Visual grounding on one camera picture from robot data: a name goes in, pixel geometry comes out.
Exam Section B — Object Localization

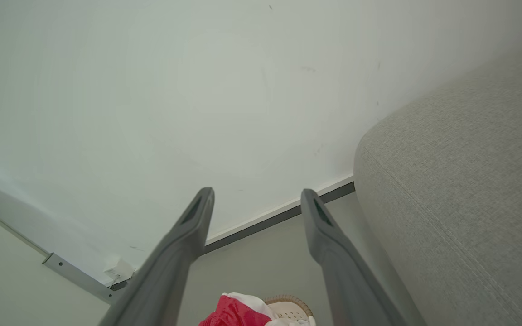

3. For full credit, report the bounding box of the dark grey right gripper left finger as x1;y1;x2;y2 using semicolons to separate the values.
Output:
98;187;215;326

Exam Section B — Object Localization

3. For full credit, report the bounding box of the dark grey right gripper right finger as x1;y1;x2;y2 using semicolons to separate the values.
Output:
300;189;409;326

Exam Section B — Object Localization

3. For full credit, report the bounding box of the red white striped sports garment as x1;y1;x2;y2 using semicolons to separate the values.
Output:
198;292;316;326

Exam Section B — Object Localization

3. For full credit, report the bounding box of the white basket with woven rim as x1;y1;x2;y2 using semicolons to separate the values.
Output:
263;295;315;326

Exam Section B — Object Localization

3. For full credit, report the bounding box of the dark and white baseboard strip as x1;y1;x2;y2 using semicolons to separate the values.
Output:
204;176;356;255

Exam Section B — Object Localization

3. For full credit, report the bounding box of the grey fabric sofa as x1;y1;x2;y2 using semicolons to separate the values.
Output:
354;43;522;326

